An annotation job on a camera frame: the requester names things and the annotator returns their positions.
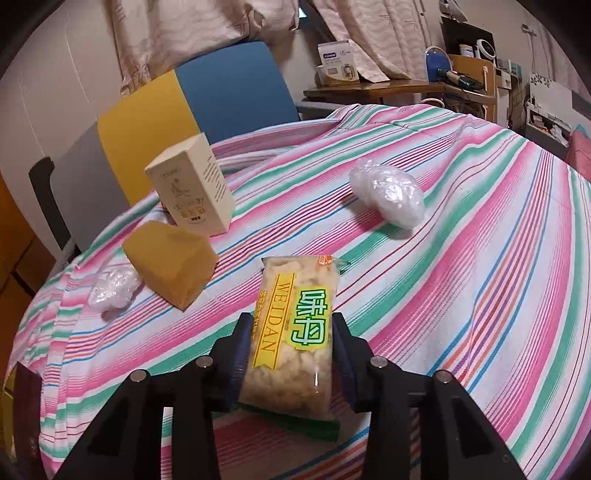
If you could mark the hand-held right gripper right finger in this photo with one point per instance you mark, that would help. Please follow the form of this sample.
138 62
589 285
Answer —
344 360

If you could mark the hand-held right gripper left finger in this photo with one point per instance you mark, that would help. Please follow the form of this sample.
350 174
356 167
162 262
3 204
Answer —
238 355

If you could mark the yellow green snack packet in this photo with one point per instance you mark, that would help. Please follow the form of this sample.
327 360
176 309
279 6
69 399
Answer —
295 332

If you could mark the yellow wedge sponge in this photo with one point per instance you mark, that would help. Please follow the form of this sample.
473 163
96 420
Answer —
171 263

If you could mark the small clear plastic bag ball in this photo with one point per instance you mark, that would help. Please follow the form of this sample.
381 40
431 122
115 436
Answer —
113 286

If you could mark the large clear plastic bag ball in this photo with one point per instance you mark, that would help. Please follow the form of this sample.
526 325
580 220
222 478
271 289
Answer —
388 189

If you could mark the cream cardboard box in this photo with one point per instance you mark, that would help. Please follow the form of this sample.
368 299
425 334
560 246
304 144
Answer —
194 184

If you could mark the pink green striped tablecloth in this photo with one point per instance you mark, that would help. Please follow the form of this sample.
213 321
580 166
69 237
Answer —
461 277

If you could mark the wooden cabinet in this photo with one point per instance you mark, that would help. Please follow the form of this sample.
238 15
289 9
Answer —
14 258

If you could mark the grey yellow blue chair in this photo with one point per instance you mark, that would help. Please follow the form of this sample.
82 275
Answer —
221 92

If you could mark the wooden desk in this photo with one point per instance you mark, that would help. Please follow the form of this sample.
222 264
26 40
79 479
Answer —
392 87

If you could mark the white cup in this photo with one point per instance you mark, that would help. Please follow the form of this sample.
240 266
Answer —
320 74

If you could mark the white blue carton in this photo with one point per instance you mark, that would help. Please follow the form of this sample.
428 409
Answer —
337 60

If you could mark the wooden desk organizer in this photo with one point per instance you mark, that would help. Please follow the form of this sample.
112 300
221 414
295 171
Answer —
471 74

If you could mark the blue white appliance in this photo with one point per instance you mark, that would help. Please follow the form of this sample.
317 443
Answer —
434 57

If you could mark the pink cloth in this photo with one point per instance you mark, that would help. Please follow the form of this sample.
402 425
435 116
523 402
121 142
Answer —
581 152

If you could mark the white shelf cabinet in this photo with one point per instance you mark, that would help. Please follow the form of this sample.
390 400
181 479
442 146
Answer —
549 106

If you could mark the pink patterned curtain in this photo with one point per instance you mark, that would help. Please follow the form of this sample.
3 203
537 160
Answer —
378 32
194 27

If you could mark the white round device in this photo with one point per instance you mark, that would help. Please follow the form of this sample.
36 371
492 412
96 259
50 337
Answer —
485 48

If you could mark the black shelf box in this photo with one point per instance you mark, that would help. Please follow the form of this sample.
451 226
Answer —
461 34

